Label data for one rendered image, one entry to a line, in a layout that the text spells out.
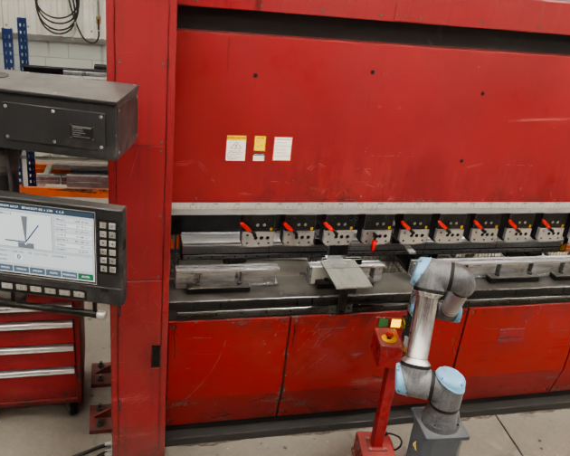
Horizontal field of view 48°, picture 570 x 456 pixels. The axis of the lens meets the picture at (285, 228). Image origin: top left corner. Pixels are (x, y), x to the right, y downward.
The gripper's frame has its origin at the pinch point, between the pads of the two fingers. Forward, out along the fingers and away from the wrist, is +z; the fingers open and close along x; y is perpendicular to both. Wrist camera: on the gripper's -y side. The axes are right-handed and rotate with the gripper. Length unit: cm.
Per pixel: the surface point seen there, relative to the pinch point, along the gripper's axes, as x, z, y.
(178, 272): 110, -21, 22
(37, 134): 150, -112, -40
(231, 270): 85, -21, 26
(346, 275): 30.0, -25.1, 21.6
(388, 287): 4.5, -11.4, 33.3
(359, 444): 14, 61, -4
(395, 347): 8.0, -4.8, -5.9
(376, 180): 19, -67, 40
